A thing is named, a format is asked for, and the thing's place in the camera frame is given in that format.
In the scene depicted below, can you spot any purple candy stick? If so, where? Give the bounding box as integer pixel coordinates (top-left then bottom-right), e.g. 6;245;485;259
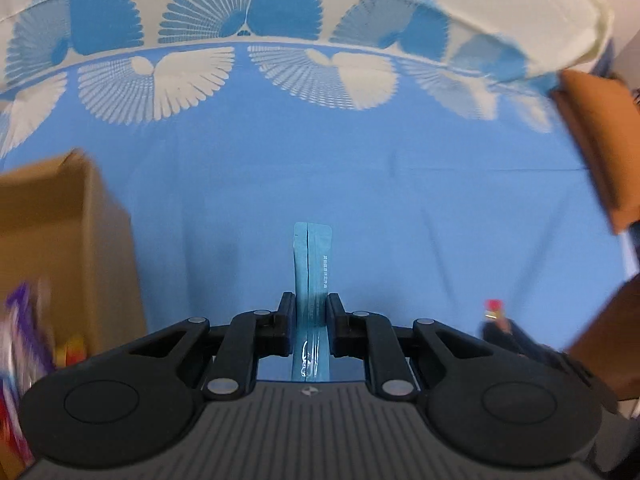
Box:
0;280;56;461

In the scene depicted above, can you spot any orange brown pillow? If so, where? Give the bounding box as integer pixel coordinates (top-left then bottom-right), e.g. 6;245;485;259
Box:
550;69;640;235

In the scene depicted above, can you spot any light blue sachet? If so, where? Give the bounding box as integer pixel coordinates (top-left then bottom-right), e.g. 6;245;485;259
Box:
291;221;333;381

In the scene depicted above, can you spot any cardboard box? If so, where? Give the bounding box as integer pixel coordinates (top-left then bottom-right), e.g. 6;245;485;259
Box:
0;149;148;480

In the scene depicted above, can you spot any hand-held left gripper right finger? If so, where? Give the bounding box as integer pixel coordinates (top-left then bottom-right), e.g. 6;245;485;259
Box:
325;292;496;401

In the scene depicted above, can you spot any blue white printed bed sheet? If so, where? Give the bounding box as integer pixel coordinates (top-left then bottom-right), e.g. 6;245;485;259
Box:
0;0;640;376

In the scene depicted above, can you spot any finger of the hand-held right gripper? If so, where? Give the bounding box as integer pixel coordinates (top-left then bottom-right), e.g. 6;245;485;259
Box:
479;319;568;367

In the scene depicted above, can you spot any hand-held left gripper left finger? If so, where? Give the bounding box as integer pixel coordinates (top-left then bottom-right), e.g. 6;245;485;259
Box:
127;291;297;401

